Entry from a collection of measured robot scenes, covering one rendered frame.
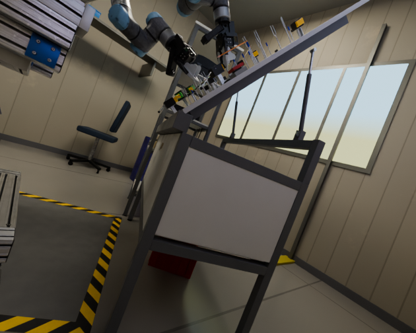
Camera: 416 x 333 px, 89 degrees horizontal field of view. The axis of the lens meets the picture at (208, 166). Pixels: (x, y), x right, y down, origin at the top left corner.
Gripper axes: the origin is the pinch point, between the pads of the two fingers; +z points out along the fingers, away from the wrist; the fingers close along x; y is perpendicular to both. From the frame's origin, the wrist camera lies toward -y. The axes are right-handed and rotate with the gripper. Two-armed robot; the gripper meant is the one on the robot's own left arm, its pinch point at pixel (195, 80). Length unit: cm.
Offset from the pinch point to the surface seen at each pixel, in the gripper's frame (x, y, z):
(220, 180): -19.3, -10.2, 42.1
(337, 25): 42, 59, 17
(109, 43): 180, -131, -227
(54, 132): 101, -253, -159
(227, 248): -21, -26, 66
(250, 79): 8.4, 17.5, 15.0
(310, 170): 8, 14, 62
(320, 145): 12, 22, 57
